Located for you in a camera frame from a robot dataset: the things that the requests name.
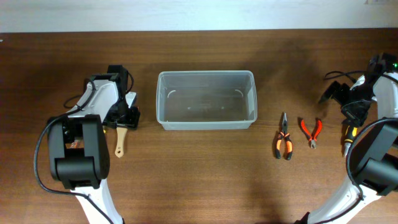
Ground orange scraper wooden handle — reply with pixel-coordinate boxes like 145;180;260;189
114;127;127;158

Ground needle-nose pliers orange-black handles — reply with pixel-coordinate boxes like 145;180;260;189
274;112;293;161

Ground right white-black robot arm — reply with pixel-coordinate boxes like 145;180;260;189
298;53;397;223

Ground clear plastic container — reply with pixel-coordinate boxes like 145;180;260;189
156;70;258;131

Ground orange socket rail with sockets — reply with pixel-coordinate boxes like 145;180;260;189
70;140;80;149

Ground small red cutting pliers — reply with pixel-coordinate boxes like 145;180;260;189
299;118;323;149

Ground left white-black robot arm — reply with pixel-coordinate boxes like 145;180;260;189
41;65;141;223

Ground stubby yellow-black screwdriver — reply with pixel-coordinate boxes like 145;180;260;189
343;126;358;157

